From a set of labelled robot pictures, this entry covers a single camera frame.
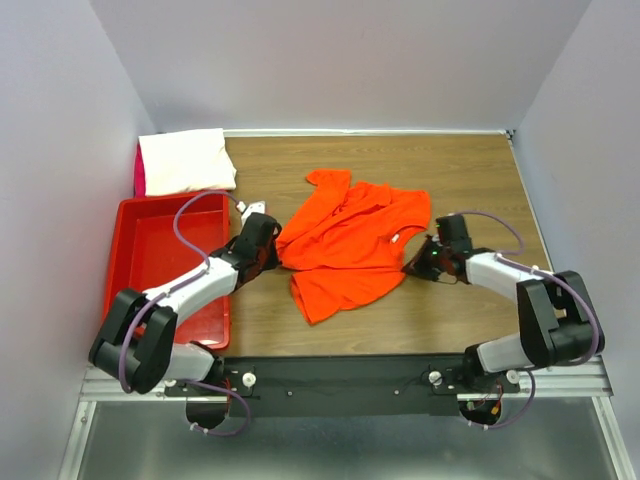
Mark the red plastic bin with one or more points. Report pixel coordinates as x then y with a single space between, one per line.
145 253

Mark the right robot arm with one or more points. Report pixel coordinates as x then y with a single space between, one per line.
557 323

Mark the folded white t-shirt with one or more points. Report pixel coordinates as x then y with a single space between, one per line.
186 161

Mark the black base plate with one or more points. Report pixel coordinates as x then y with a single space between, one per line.
362 385

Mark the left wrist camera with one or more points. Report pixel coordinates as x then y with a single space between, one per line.
253 207

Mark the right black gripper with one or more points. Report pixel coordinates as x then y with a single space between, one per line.
423 261

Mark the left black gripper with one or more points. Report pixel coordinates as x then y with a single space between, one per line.
270 248

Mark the orange t-shirt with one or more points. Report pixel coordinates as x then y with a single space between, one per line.
345 244

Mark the folded pink t-shirt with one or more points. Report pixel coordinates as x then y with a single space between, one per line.
139 180

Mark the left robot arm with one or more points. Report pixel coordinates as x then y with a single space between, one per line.
136 342

